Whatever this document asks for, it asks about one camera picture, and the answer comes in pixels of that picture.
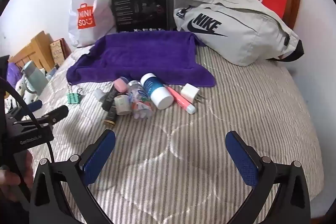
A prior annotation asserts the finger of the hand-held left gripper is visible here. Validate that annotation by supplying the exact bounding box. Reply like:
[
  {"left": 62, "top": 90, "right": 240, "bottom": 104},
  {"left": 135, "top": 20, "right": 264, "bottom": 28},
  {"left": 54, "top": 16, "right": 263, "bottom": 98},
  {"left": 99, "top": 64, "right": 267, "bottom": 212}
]
[
  {"left": 33, "top": 105, "right": 69, "bottom": 127},
  {"left": 26, "top": 100, "right": 42, "bottom": 111}
]

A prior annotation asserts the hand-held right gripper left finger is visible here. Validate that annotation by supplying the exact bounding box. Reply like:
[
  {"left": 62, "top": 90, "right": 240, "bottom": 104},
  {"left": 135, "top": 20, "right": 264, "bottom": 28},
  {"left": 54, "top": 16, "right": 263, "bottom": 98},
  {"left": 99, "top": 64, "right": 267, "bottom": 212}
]
[{"left": 28, "top": 130, "right": 117, "bottom": 224}]

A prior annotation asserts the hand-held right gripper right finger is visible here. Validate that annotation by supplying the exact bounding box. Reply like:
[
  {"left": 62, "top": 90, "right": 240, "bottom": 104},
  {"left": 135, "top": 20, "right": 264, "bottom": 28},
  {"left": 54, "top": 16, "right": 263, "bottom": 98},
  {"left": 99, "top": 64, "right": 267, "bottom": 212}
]
[{"left": 225, "top": 130, "right": 311, "bottom": 224}]

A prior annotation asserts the green binder clip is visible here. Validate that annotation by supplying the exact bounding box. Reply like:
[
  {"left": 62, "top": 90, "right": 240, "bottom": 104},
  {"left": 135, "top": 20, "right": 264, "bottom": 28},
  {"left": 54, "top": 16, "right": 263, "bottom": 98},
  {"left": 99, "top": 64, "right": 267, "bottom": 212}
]
[{"left": 66, "top": 84, "right": 83, "bottom": 104}]

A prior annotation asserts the small white roll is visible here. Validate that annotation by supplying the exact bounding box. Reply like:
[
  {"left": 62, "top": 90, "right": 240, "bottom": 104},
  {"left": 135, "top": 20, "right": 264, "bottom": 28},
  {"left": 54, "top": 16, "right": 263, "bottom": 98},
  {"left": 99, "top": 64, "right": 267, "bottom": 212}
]
[{"left": 113, "top": 94, "right": 132, "bottom": 115}]

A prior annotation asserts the clear plastic bottle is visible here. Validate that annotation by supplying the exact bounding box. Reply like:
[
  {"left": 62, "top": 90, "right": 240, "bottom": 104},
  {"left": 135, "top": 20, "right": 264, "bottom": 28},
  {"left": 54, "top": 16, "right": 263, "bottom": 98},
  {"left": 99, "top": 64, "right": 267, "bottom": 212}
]
[{"left": 128, "top": 80, "right": 154, "bottom": 119}]

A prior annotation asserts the pink highlighter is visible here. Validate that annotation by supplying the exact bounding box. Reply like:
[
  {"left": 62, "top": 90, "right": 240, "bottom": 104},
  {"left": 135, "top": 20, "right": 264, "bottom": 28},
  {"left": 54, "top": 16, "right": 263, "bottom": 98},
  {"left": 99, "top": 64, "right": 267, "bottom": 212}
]
[{"left": 164, "top": 84, "right": 196, "bottom": 115}]

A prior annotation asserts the white charger plug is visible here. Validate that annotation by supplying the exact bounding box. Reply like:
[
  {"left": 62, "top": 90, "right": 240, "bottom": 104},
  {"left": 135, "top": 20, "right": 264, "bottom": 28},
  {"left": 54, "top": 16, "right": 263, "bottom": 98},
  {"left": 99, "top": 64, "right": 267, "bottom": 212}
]
[{"left": 180, "top": 83, "right": 206, "bottom": 104}]

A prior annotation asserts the white and blue bottle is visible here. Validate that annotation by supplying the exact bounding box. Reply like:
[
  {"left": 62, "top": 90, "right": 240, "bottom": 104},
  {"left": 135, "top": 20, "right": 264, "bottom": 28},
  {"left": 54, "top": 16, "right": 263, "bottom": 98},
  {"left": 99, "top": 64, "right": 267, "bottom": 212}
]
[{"left": 140, "top": 73, "right": 174, "bottom": 110}]

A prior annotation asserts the person's left hand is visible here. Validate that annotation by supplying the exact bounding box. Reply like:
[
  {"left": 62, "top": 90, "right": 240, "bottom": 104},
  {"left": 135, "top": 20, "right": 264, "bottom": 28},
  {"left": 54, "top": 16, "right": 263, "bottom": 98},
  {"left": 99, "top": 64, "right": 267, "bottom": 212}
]
[{"left": 0, "top": 152, "right": 34, "bottom": 202}]

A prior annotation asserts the white dotted plush toy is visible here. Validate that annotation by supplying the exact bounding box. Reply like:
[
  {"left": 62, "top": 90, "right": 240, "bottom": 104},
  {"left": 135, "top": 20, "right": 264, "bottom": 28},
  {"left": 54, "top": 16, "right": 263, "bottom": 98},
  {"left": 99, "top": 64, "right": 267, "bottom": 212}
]
[{"left": 14, "top": 80, "right": 36, "bottom": 109}]

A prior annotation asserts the teal and grey container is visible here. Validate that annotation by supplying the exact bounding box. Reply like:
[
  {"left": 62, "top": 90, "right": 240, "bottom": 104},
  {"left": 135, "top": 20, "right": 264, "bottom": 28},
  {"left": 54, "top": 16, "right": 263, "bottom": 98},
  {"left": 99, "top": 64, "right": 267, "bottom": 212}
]
[{"left": 21, "top": 60, "right": 49, "bottom": 96}]

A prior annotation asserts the purple cloth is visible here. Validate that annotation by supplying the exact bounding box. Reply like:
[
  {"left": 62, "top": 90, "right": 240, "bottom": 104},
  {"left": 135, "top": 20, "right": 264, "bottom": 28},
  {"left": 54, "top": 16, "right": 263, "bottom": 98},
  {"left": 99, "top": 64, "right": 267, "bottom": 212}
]
[{"left": 7, "top": 61, "right": 24, "bottom": 88}]

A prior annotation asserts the striped bed sheet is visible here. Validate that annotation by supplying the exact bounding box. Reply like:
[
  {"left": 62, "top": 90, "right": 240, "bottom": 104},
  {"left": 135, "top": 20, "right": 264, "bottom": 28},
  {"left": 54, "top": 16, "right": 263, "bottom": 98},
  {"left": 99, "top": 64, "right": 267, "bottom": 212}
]
[{"left": 26, "top": 40, "right": 322, "bottom": 224}]

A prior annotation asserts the brown patterned box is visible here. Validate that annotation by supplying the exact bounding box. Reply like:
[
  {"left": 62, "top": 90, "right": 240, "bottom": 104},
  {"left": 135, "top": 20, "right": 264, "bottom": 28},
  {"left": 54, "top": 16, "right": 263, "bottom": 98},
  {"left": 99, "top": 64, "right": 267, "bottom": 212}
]
[{"left": 49, "top": 38, "right": 66, "bottom": 67}]

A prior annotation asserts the wooden headboard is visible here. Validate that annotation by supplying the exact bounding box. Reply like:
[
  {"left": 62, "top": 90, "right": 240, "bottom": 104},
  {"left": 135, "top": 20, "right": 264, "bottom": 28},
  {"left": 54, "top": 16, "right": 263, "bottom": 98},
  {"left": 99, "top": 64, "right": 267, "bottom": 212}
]
[{"left": 12, "top": 31, "right": 57, "bottom": 73}]

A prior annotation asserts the purple towel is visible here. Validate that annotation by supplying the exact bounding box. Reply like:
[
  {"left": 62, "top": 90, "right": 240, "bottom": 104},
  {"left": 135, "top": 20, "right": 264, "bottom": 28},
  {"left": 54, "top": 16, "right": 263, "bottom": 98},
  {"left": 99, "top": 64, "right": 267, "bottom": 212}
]
[{"left": 66, "top": 31, "right": 216, "bottom": 88}]

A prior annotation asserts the grey sling bag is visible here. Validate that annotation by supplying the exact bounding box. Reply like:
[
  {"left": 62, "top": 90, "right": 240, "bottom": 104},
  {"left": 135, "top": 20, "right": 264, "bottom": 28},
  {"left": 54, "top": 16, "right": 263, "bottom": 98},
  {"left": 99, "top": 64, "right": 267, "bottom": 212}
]
[{"left": 173, "top": 0, "right": 304, "bottom": 67}]

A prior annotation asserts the black cardboard box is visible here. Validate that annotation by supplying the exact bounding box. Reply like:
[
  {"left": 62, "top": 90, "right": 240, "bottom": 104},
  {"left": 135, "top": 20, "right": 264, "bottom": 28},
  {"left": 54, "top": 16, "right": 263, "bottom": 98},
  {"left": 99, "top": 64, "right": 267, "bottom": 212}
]
[{"left": 110, "top": 0, "right": 175, "bottom": 33}]

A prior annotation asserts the black cable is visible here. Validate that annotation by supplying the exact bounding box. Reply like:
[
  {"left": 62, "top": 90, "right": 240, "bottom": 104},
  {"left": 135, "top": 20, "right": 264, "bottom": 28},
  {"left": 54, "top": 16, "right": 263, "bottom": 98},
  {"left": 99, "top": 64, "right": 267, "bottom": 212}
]
[{"left": 0, "top": 76, "right": 56, "bottom": 164}]

